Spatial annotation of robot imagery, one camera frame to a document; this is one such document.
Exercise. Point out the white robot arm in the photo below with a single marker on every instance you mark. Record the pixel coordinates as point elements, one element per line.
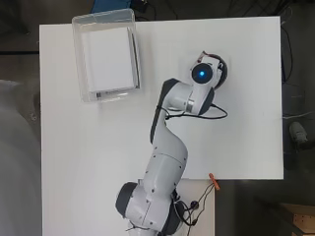
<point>164,164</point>

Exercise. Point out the blue plastic lid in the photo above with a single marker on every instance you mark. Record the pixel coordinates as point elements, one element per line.
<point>108,5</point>

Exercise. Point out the orange clamp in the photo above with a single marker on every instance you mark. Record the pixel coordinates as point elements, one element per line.
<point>214,182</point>

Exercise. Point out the wooden crate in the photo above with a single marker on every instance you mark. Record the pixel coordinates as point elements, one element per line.
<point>303,221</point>

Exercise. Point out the white flat box stand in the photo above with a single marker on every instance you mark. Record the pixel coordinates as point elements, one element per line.
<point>183,65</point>

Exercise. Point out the black silver robot hand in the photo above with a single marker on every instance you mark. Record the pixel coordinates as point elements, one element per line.
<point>210,58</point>

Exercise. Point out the clear plastic box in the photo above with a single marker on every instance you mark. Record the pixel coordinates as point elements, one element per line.
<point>76,59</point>

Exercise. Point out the person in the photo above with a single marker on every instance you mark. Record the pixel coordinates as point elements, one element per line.
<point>298,132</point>

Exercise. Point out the white printed paper ream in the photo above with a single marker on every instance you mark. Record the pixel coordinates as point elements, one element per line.
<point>105,59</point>

